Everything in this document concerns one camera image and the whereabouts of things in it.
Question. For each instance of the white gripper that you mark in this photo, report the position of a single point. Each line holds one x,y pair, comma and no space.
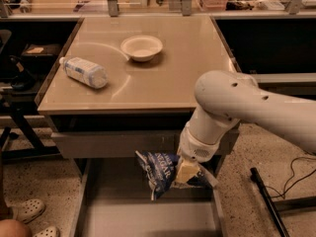
197,146

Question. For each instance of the blue chip bag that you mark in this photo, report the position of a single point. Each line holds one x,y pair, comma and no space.
160,169

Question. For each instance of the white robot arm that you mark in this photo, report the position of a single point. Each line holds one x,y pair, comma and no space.
224,98

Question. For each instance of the open grey middle drawer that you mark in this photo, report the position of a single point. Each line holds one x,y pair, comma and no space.
116,203

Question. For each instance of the closed grey top drawer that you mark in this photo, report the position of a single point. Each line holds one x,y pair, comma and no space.
115,144

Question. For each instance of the black bag on shelf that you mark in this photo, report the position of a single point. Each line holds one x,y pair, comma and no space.
24,80

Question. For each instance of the black stand leg bar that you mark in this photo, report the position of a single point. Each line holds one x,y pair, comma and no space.
256,178

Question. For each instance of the grey cabinet with drawers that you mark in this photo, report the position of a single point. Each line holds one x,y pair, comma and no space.
154,95

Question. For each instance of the white paper bowl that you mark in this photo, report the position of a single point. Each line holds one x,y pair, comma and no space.
141,48

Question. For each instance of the clear plastic water bottle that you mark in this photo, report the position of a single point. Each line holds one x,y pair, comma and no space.
85,71

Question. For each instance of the white perforated clog shoe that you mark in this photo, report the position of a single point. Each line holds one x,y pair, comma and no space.
28,210

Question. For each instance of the person's bare knee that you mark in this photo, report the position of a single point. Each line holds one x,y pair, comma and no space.
14,228

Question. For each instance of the black table frame leg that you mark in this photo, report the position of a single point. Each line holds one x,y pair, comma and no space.
38,148

